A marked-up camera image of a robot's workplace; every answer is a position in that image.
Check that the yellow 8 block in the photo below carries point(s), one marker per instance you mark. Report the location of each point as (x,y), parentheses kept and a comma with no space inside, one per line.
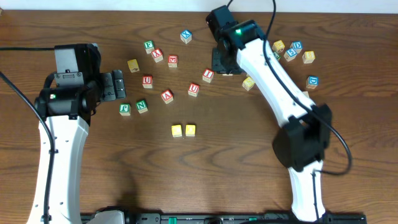
(308,57)

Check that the green Z block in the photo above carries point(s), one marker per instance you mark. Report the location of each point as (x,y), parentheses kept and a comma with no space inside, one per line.
(276,55)

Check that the red u block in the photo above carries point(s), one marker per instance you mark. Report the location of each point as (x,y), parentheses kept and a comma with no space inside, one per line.
(147,81)
(193,89)

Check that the yellow block far left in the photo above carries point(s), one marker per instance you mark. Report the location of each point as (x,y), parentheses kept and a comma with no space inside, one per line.
(133,65)

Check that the yellow S block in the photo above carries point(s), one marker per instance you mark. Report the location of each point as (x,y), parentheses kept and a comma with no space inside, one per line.
(248,83)

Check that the yellow O block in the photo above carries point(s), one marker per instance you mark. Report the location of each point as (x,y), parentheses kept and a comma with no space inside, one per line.
(190,130)

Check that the yellow C block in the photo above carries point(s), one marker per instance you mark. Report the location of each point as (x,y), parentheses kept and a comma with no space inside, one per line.
(177,131)

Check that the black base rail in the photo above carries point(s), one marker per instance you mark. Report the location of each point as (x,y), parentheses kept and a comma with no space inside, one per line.
(119,217)

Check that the red E block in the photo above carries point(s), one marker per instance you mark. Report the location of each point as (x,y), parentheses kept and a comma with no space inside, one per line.
(173,61)

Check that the blue D block upper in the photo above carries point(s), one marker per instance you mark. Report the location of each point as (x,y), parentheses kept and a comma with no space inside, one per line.
(297,46)

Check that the red X block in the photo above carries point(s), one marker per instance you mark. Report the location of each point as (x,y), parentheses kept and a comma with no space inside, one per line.
(157,55)

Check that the red A block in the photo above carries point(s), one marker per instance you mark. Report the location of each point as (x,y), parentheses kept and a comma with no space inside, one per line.
(167,96)

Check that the plain wood L block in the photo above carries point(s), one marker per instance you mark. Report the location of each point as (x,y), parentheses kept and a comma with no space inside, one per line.
(306,94)

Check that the green N block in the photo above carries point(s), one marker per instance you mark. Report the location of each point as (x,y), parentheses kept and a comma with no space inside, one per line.
(141,106)

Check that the blue 5 block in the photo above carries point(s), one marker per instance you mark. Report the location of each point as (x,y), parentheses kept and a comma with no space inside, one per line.
(290,54)

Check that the green F block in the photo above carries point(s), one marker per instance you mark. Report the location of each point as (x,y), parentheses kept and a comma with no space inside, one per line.
(149,46)

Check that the red I block centre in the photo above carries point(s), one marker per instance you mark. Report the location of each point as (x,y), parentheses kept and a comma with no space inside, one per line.
(208,75)

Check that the blue X block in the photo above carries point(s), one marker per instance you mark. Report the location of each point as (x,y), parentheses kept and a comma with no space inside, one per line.
(186,36)

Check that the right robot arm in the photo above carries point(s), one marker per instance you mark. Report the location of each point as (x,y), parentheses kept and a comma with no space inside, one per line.
(301,140)

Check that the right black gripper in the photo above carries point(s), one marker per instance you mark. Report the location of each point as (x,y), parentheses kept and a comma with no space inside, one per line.
(219,62)

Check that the red U block left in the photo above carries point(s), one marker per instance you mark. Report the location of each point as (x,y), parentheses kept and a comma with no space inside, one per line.
(147,81)

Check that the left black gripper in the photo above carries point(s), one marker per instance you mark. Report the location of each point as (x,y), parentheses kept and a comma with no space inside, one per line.
(108,86)

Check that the blue D block right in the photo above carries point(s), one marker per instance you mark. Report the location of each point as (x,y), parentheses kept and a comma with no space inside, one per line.
(312,82)

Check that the yellow block upper right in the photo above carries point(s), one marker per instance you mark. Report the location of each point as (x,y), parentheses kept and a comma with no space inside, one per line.
(278,46)

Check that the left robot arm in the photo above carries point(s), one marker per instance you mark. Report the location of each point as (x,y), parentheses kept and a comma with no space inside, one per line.
(65,106)

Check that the green J block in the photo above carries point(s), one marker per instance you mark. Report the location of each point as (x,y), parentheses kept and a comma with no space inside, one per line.
(125,109)

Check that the red U block centre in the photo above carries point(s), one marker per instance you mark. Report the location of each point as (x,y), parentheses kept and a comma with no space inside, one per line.
(193,89)

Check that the blue d block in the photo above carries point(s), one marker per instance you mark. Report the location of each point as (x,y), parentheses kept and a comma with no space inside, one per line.
(312,82)
(297,46)

